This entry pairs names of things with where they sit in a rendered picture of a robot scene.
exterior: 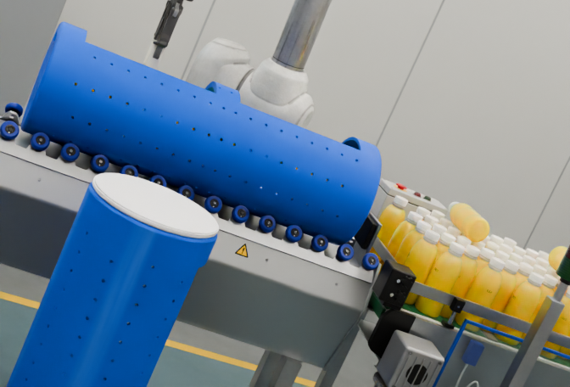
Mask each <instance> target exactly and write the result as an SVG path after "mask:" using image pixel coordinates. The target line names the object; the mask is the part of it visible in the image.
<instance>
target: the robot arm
mask: <svg viewBox="0 0 570 387"><path fill-rule="evenodd" d="M187 1H189V2H192V1H193V0H187ZM331 2H332V0H294V3H293V7H292V8H291V11H290V13H289V16H288V19H287V21H286V24H285V26H284V28H283V31H282V34H281V36H280V39H279V41H278V44H277V47H276V49H275V52H274V54H273V56H272V57H270V58H268V59H265V60H264V61H262V62H261V64H260V66H259V67H258V68H257V70H255V69H254V68H253V67H252V66H251V65H250V64H249V61H250V57H249V53H248V51H247V50H246V49H245V48H244V46H243V45H241V44H239V43H236V42H233V41H229V40H227V39H223V38H216V39H214V40H213V41H212V42H209V43H208V44H207V45H206V46H205V47H204V48H203V49H202V50H201V51H200V53H199V54H198V56H197V58H196V59H195V60H194V62H193V65H192V67H191V69H190V71H189V73H188V75H187V79H186V82H189V83H191V84H193V85H195V86H198V87H202V88H204V89H205V88H206V87H207V86H208V85H209V84H210V83H211V82H212V81H215V82H218V83H220V84H222V85H224V86H227V87H230V88H232V89H235V90H238V91H239V93H240V98H241V101H240V103H241V104H245V105H247V106H249V107H251V108H254V109H257V110H259V111H262V112H264V113H267V114H269V115H273V116H275V117H277V118H279V119H282V120H284V121H287V122H290V123H292V124H294V125H296V126H300V127H303V128H306V127H307V126H308V124H309V123H310V120H311V118H312V116H313V114H314V104H313V101H312V98H311V96H310V95H308V94H307V86H308V77H307V75H306V72H305V70H304V68H305V65H306V62H307V60H308V58H309V56H310V52H311V49H312V48H313V46H314V43H315V41H316V38H317V35H318V33H319V30H320V29H321V25H322V22H323V20H324V19H325V16H326V14H327V11H328V8H329V6H330V3H331ZM182 4H183V0H167V3H166V6H165V10H164V12H163V14H162V17H161V19H160V22H159V24H158V27H157V29H156V32H155V33H154V39H153V40H152V42H151V45H150V47H149V50H148V53H147V55H146V57H145V60H144V61H143V65H146V66H148V67H150V68H153V69H155V70H157V68H158V66H159V62H160V60H161V58H162V56H163V53H164V51H165V48H166V47H167V46H168V43H169V41H170V38H171V35H172V33H173V31H174V29H175V27H176V23H177V21H178V19H179V17H180V15H181V14H182V10H183V7H182Z"/></svg>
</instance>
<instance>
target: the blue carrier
mask: <svg viewBox="0 0 570 387"><path fill-rule="evenodd" d="M86 38H87V31H86V30H84V29H82V28H80V27H77V26H75V25H72V24H69V23H67V22H61V23H60V24H59V26H58V28H57V30H56V31H55V34H54V36H53V39H52V41H51V43H50V46H49V48H48V50H47V53H46V56H45V58H44V60H43V62H42V66H41V69H40V71H39V73H38V76H37V79H36V82H35V85H34V87H33V89H32V92H31V95H30V98H29V101H28V104H27V106H26V109H25V113H24V116H23V119H22V122H21V127H20V128H21V130H22V131H23V132H27V133H30V134H31V135H33V134H34V133H36V132H44V133H46V134H47V135H48V137H49V139H50V142H53V143H57V144H59V145H62V146H64V145H65V144H67V143H73V144H75V145H76V146H77V147H78V148H79V150H80V152H81V153H83V154H87V155H90V156H92V157H93V156H94V155H95V154H104V155H105V156H106V157H107V158H108V159H109V163H111V164H114V165H117V166H120V167H122V166H124V165H134V166H135V167H136V168H137V171H138V173H139V174H142V175H144V176H146V177H152V176H154V175H160V176H162V177H163V178H164V179H165V180H166V183H167V184H170V185H171V186H174V187H177V188H179V187H180V186H183V185H188V186H190V187H191V188H192V189H193V190H194V193H195V194H197V195H199V196H202V197H205V198H208V197H209V196H210V195H215V196H218V197H219V198H220V199H221V201H222V204H224V205H227V206H230V207H232V208H235V207H236V206H238V205H243V206H245V207H246V208H247V209H248V210H249V214H251V215H254V216H258V217H260V218H261V217H262V216H265V215H269V216H272V217H273V218H274V219H275V220H276V223H277V224H279V225H282V226H284V227H289V226H290V225H297V226H299V227H300V228H301V230H302V232H303V233H304V234H307V235H310V236H311V237H314V236H316V235H317V234H322V235H324V236H326V237H327V240H328V243H330V244H335V245H341V244H346V243H347V242H349V241H350V240H351V239H352V238H353V237H354V236H355V235H356V234H357V232H358V231H359V230H360V228H361V226H362V225H363V223H364V221H365V220H366V218H367V216H368V214H369V212H370V210H371V207H372V205H373V202H374V199H375V197H376V194H377V190H378V186H379V182H380V177H381V170H382V159H381V155H380V152H379V150H378V148H377V147H376V146H375V145H373V144H371V143H368V142H365V141H363V140H360V139H359V138H356V137H349V138H347V139H345V140H344V141H343V142H342V143H340V142H338V141H335V140H332V139H331V138H328V137H324V136H322V135H320V134H318V133H315V132H312V131H310V130H307V129H305V128H303V127H300V126H296V125H294V124H292V123H290V122H287V121H284V120H282V119H279V118H277V117H275V116H273V115H269V114H267V113H264V112H262V111H259V110H257V109H254V108H251V107H249V106H247V105H245V104H241V103H240V101H241V98H240V93H239V91H238V90H235V89H232V88H230V87H227V86H224V85H222V84H220V83H218V82H215V81H212V82H211V83H210V84H209V85H208V86H207V87H206V88H205V89H204V88H202V87H198V86H195V85H193V84H191V83H189V82H186V81H183V80H181V79H178V78H176V77H174V76H170V75H168V74H166V73H164V72H161V71H158V70H155V69H153V68H150V67H148V66H146V65H144V64H140V63H138V62H136V61H133V60H131V59H127V58H125V57H122V56H120V55H118V54H116V53H112V52H110V51H108V50H105V49H103V48H100V47H97V46H95V45H92V44H90V43H88V42H85V40H86ZM127 71H128V72H127ZM144 78H145V79H144ZM75 82H76V83H77V85H75ZM161 85H162V86H161ZM92 89H93V90H94V92H92ZM109 96H111V98H109ZM126 103H128V105H126ZM71 116H74V117H71ZM177 121H178V124H176V122H177ZM89 123H91V124H89ZM193 128H194V130H193ZM106 129H108V130H106ZM208 134H209V136H208ZM123 135H124V137H123ZM220 139H222V140H220ZM234 143H235V146H233V144H234ZM189 160H190V161H189ZM280 162H282V163H280ZM296 167H297V168H298V169H297V170H296ZM311 173H312V174H313V175H311ZM229 175H230V176H229ZM326 180H327V181H326ZM341 185H343V186H342V187H341ZM261 187H262V188H261Z"/></svg>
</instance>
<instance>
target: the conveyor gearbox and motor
mask: <svg viewBox="0 0 570 387"><path fill-rule="evenodd" d="M443 365H444V358H443V357H442V355H441V354H440V353H439V351H438V350H437V348H436V347H435V345H434V344H433V342H431V341H429V340H426V339H422V338H419V337H417V336H415V335H412V334H408V333H405V332H402V331H399V330H395V331H394V333H393V335H392V337H391V339H390V341H389V343H388V346H387V348H386V350H385V352H384V353H383V356H382V358H381V360H380V362H379V363H378V365H377V370H378V372H375V373H374V375H373V377H372V378H373V381H374V383H375V384H374V386H373V387H433V384H434V382H435V380H436V378H437V377H438V375H439V372H440V370H441V368H442V366H443Z"/></svg>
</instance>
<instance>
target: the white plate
mask: <svg viewBox="0 0 570 387"><path fill-rule="evenodd" d="M92 185H93V187H94V189H95V191H96V192H97V194H98V195H99V196H100V197H101V198H102V199H104V200H105V201H106V202H107V203H109V204H110V205H112V206H113V207H115V208H116V209H117V210H119V211H121V212H123V213H124V214H126V215H128V216H130V217H132V218H134V219H136V220H138V221H140V222H143V223H145V224H147V225H149V226H151V227H155V228H158V229H160V230H163V231H166V232H168V233H174V234H176V235H180V236H184V237H189V238H211V237H214V236H215V235H216V234H217V233H218V231H219V226H218V223H217V221H216V220H215V218H214V217H213V216H212V215H211V214H210V213H209V212H208V211H207V210H205V209H204V208H202V207H201V206H200V205H198V204H196V203H195V202H193V201H191V200H190V199H188V198H186V197H184V196H182V195H181V194H179V193H177V192H175V191H172V190H170V189H168V188H165V187H163V186H160V185H159V184H156V183H154V182H150V181H147V180H144V179H142V178H138V177H133V176H129V175H125V174H120V173H101V174H99V175H96V176H95V177H94V178H93V181H92Z"/></svg>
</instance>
